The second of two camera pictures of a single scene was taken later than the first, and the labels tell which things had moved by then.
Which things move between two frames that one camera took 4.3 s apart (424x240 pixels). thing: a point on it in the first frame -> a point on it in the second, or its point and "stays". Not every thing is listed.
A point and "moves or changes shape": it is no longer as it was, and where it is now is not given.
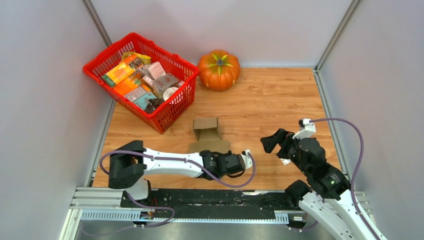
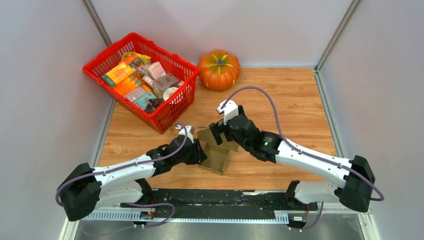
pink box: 156,70 stays
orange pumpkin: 219,70 stays
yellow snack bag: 145,59 stays
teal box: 142,101 stays
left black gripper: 227,155 -> 199,155
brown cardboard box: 207,132 moves or changes shape
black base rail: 166,203 stays
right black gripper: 282,138 -> 218,128
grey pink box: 164,82 stays
